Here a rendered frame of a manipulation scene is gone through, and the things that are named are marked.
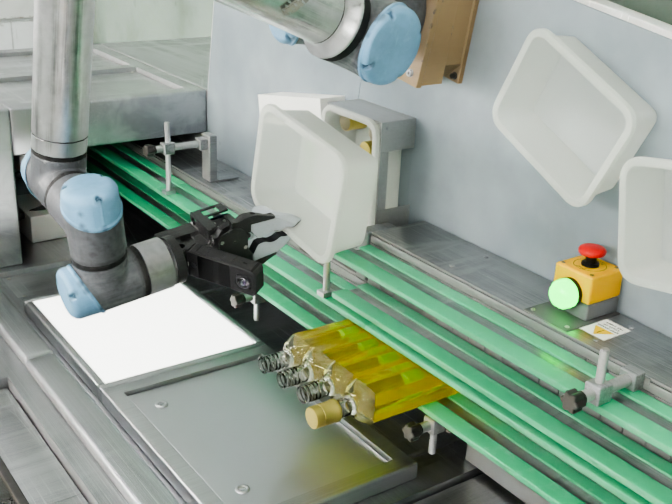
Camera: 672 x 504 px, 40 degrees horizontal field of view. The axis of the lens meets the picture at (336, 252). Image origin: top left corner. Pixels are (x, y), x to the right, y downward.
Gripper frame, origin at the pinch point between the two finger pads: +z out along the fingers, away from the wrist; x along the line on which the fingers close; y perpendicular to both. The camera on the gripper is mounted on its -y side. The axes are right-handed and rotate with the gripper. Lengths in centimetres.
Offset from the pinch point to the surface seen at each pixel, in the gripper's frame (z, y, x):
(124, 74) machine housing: 22, 125, 24
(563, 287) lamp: 25.6, -31.0, 3.2
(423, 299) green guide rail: 14.1, -14.1, 10.9
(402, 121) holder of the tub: 33.1, 17.0, -1.9
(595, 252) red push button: 31.2, -31.1, -0.7
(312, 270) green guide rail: 15.9, 21.0, 26.0
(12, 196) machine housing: -20, 93, 32
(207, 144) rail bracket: 21, 74, 23
